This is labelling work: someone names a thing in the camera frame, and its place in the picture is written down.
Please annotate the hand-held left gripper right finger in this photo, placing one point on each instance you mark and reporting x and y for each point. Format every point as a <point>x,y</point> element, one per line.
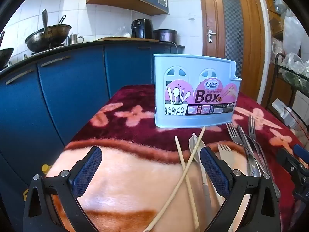
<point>214,171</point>

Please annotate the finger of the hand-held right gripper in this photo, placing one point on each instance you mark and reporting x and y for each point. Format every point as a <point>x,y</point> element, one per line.
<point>284,158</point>
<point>301,153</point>

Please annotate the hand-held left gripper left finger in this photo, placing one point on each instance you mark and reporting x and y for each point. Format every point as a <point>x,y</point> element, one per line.
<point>88,171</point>

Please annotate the beige plastic fork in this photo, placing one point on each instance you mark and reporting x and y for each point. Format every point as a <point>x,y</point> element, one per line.
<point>225,154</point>

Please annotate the beige plastic spoon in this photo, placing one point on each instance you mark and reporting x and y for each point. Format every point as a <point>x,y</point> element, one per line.
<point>194,147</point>

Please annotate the metal fork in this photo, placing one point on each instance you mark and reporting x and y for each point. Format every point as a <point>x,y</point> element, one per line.
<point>252,130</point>
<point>233,135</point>

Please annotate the wooden chopstick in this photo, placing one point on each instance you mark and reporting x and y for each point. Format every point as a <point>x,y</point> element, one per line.
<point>201,133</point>
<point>178,147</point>

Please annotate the metal table knife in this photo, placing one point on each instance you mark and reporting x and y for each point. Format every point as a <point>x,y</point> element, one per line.
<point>242,137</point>

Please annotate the light blue utensil box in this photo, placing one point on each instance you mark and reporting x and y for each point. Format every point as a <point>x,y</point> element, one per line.
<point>193,77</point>

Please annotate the red floral printed blanket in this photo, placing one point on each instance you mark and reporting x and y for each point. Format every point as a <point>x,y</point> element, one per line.
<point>135,178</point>

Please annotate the white power strip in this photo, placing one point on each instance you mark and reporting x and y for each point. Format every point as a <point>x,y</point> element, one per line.
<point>280,106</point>

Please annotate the blue kitchen base cabinets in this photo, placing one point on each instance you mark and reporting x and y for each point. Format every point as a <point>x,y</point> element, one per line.
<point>72,89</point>

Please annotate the clear plastic bag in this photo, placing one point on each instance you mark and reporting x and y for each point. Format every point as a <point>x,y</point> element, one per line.
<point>295,62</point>

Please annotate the black metal rack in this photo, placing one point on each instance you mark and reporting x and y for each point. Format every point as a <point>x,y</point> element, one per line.
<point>277,62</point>

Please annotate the white plastic bag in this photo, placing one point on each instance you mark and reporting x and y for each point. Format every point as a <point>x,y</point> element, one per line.
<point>292,33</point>

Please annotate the metal kettle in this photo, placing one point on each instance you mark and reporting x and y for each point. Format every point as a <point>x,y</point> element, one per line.
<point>73,40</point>

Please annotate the wooden shelf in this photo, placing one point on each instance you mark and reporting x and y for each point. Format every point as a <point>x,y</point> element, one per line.
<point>275,21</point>

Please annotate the large black wok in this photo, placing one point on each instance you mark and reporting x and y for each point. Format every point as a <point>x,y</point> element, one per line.
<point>48,37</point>

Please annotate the small dark wok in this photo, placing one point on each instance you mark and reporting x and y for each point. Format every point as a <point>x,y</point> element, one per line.
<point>6,56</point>

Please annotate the clear bag with white food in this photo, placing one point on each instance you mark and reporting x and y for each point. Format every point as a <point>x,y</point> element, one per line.
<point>125,34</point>

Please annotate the dark rice cooker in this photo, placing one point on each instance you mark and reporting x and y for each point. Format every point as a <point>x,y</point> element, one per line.
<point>166,35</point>

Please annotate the black air fryer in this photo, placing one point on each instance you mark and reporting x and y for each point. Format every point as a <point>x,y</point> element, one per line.
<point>142,29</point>

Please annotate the wooden door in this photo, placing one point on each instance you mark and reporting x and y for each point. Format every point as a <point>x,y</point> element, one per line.
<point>212,9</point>

